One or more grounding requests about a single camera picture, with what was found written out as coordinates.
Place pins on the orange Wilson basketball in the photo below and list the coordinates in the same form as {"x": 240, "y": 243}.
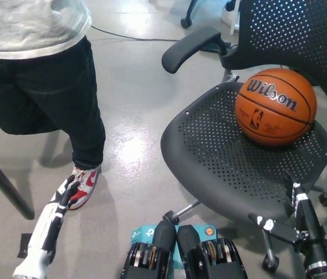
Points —
{"x": 273, "y": 116}

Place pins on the black floor tape patch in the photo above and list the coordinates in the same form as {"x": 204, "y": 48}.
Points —
{"x": 24, "y": 245}

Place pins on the black chair leg with caster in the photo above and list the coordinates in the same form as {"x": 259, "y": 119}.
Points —
{"x": 188, "y": 13}

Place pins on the red and white sneaker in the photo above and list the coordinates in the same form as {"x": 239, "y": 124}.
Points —
{"x": 89, "y": 180}

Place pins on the person in grey shirt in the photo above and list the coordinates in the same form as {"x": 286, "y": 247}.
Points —
{"x": 35, "y": 87}

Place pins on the teal router box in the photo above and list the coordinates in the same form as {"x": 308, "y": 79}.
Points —
{"x": 143, "y": 232}

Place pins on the white shoe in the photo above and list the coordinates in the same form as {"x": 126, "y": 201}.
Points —
{"x": 228, "y": 13}

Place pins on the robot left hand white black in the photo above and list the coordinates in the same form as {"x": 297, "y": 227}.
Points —
{"x": 44, "y": 232}

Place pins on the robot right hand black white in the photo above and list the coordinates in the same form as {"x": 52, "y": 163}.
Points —
{"x": 311, "y": 232}

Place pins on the black perforated office chair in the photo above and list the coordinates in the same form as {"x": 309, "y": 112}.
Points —
{"x": 224, "y": 162}

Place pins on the black slanted table leg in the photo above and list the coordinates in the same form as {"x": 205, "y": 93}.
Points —
{"x": 3, "y": 183}

